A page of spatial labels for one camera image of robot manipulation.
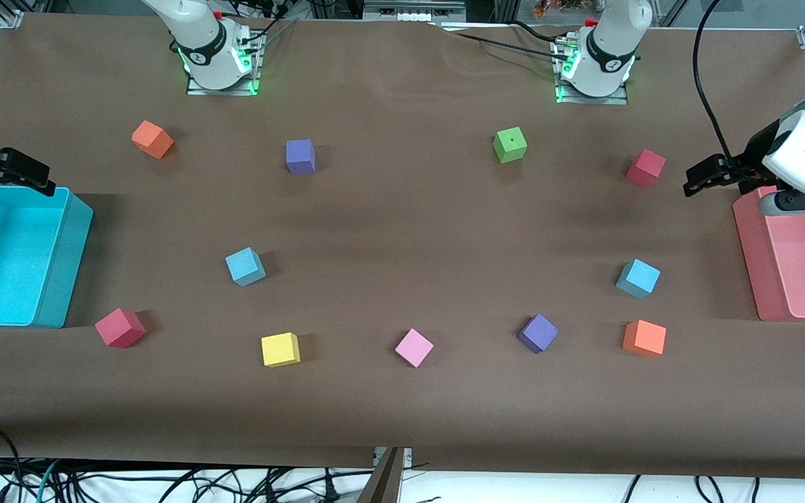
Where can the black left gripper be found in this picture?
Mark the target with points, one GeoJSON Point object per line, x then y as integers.
{"type": "Point", "coordinates": [752, 158]}

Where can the light blue foam cube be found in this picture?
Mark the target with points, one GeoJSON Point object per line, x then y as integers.
{"type": "Point", "coordinates": [245, 267]}
{"type": "Point", "coordinates": [638, 279]}

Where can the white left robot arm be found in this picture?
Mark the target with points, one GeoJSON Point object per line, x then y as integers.
{"type": "Point", "coordinates": [612, 42]}

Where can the red foam cube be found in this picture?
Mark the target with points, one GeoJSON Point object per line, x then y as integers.
{"type": "Point", "coordinates": [646, 168]}
{"type": "Point", "coordinates": [119, 328]}

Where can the cyan plastic bin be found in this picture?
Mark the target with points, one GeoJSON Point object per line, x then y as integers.
{"type": "Point", "coordinates": [4, 258]}

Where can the pink plastic bin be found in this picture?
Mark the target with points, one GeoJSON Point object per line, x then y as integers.
{"type": "Point", "coordinates": [794, 272]}

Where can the orange foam cube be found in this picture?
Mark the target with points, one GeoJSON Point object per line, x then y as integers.
{"type": "Point", "coordinates": [152, 140]}
{"type": "Point", "coordinates": [644, 339]}

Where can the green foam cube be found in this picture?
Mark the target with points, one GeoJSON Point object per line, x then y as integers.
{"type": "Point", "coordinates": [510, 145]}

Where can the purple foam cube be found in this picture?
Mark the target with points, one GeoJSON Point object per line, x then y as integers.
{"type": "Point", "coordinates": [538, 334]}
{"type": "Point", "coordinates": [300, 157]}

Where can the yellow foam cube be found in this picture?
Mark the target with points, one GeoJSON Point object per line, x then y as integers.
{"type": "Point", "coordinates": [281, 350]}

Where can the brown table cover sheet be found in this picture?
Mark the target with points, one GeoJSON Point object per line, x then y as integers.
{"type": "Point", "coordinates": [402, 293]}

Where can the pink foam cube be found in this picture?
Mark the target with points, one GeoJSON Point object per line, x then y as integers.
{"type": "Point", "coordinates": [414, 348]}

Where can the grey device box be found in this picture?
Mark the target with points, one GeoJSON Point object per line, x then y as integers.
{"type": "Point", "coordinates": [413, 8]}

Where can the dark mounting bar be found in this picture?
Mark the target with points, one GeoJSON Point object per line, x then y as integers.
{"type": "Point", "coordinates": [385, 482]}

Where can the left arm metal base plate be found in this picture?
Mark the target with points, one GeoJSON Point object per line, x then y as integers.
{"type": "Point", "coordinates": [619, 98]}

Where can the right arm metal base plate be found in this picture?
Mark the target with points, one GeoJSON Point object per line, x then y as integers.
{"type": "Point", "coordinates": [249, 85]}

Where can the silver metal bracket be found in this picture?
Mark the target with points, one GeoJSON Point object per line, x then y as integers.
{"type": "Point", "coordinates": [408, 455]}

